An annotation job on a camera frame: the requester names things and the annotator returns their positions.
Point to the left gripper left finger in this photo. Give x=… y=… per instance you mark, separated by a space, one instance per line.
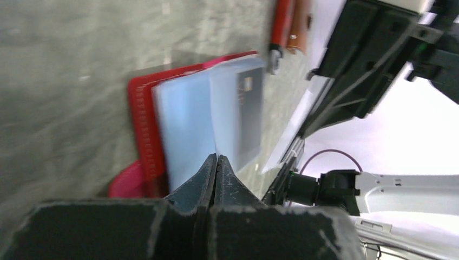
x=177 y=227

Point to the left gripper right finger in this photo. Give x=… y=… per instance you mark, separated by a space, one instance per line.
x=276 y=232

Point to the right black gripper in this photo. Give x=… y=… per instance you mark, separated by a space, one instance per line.
x=362 y=43

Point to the silver grey credit card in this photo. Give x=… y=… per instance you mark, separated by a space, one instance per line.
x=250 y=97

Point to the red card holder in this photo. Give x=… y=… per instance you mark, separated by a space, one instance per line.
x=181 y=116

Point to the thin white credit card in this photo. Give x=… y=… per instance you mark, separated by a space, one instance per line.
x=303 y=109

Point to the brown card holder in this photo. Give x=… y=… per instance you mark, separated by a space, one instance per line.
x=300 y=27

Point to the red handled adjustable wrench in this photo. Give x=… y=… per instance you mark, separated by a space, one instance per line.
x=279 y=35

